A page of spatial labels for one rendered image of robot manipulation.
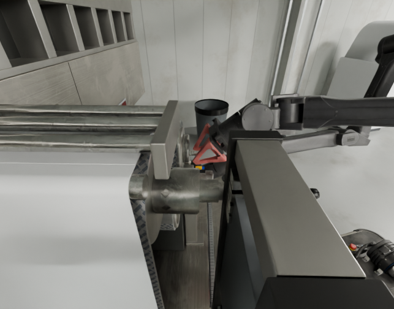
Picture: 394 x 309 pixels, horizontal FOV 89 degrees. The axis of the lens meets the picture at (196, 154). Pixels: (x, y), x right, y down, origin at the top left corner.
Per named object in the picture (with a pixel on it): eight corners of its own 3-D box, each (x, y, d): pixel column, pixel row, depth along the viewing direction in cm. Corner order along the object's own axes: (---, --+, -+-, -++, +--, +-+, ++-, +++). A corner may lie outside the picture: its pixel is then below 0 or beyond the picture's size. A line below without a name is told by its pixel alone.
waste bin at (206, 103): (221, 133, 330) (223, 98, 297) (229, 148, 291) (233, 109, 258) (192, 135, 324) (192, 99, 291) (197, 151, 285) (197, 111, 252)
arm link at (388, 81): (342, 150, 81) (368, 156, 72) (318, 138, 77) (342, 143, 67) (396, 42, 76) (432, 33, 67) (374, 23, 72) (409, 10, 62)
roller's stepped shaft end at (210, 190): (242, 208, 27) (246, 190, 26) (199, 207, 28) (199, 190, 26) (239, 191, 30) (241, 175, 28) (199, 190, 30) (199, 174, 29)
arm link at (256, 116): (294, 131, 47) (296, 92, 44) (310, 143, 36) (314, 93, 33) (242, 133, 49) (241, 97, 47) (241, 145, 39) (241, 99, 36)
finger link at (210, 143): (202, 160, 55) (230, 141, 52) (203, 176, 49) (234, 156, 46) (185, 143, 52) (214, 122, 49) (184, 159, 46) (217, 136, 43)
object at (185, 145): (190, 152, 59) (188, 168, 53) (183, 152, 59) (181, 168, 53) (189, 129, 55) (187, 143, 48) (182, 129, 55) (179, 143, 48)
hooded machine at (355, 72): (350, 116, 394) (393, 20, 308) (385, 130, 339) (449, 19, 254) (317, 120, 377) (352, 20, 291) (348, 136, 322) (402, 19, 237)
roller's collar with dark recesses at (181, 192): (198, 224, 27) (199, 189, 24) (154, 223, 27) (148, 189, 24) (199, 191, 32) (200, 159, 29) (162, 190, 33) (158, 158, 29)
